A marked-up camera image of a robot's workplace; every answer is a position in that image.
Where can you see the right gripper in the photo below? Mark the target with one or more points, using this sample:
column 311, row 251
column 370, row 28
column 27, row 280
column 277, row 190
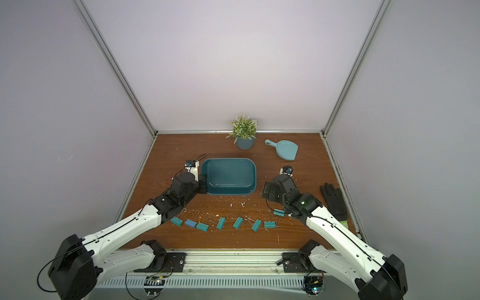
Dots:
column 270, row 189

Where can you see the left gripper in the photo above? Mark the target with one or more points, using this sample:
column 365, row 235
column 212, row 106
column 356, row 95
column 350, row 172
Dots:
column 202, row 182

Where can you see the teal binder clip seven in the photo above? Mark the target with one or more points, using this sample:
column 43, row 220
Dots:
column 278, row 212

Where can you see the blue binder clip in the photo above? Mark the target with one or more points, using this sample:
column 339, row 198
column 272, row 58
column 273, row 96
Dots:
column 192, row 222

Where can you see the teal binder clip six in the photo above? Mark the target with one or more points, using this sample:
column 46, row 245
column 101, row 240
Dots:
column 271, row 222

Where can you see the teal plastic storage box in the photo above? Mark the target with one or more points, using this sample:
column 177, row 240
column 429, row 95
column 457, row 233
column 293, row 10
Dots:
column 230, row 176

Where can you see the teal binder clip one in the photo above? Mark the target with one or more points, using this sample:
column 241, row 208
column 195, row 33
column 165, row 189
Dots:
column 202, row 226

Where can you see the teal binder clip four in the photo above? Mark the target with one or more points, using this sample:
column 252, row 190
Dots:
column 255, row 223

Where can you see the teal binder clip two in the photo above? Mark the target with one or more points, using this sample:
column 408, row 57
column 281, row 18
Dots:
column 220, row 223

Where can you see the teal binder clip three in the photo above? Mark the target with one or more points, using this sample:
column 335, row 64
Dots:
column 236, row 221

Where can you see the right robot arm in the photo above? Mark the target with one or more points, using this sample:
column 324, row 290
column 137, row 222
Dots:
column 367, row 271

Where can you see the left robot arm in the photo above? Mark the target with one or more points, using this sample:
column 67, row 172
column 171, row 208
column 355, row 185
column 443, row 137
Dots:
column 82, row 263

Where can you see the light teal dustpan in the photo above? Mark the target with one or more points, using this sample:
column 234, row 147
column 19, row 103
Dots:
column 285, row 149

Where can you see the black work glove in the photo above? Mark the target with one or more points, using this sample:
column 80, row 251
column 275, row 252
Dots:
column 335, row 202

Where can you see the small potted green plant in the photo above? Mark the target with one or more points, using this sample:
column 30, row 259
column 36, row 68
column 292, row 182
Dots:
column 244, row 131

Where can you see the right controller board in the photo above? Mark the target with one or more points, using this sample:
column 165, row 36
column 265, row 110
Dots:
column 313, row 285

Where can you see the controller board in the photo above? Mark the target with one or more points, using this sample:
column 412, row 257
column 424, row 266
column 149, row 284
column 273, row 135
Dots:
column 313, row 285
column 153, row 286

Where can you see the left controller board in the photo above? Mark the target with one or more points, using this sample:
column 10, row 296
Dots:
column 153, row 286

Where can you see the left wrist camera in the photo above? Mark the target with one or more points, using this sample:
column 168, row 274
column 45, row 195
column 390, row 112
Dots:
column 192, row 166

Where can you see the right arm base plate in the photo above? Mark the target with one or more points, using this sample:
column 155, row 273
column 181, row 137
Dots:
column 294, row 262

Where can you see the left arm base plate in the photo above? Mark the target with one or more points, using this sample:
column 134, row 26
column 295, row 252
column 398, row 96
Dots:
column 171, row 262

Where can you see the aluminium front rail frame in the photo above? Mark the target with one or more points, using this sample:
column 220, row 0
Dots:
column 219, row 270

